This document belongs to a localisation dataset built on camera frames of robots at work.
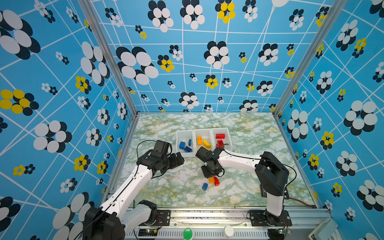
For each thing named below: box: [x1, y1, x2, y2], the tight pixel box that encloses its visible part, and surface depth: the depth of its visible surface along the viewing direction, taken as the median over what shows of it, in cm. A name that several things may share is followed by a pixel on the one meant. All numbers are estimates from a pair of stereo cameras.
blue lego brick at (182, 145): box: [179, 141, 186, 150], surface depth 101 cm
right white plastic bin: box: [211, 127, 233, 150], surface depth 103 cm
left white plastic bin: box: [176, 130, 196, 157], surface depth 100 cm
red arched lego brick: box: [216, 139, 225, 148], surface depth 101 cm
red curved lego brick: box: [213, 176, 221, 187], surface depth 86 cm
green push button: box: [183, 228, 193, 240], surface depth 63 cm
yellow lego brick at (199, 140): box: [196, 136, 203, 145], surface depth 101 cm
